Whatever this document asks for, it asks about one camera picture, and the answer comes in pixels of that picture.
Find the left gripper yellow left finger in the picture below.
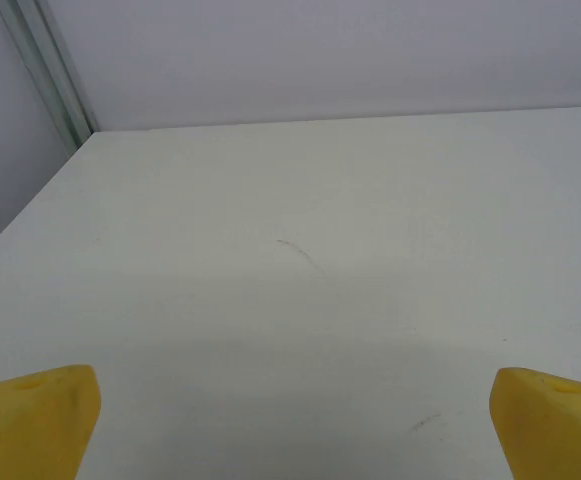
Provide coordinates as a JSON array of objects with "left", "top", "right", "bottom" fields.
[{"left": 0, "top": 364, "right": 102, "bottom": 480}]

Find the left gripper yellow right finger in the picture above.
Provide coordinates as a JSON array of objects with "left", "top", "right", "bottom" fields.
[{"left": 488, "top": 367, "right": 581, "bottom": 480}]

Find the aluminium frame post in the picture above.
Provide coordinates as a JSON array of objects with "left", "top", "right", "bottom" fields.
[{"left": 0, "top": 0, "right": 94, "bottom": 152}]

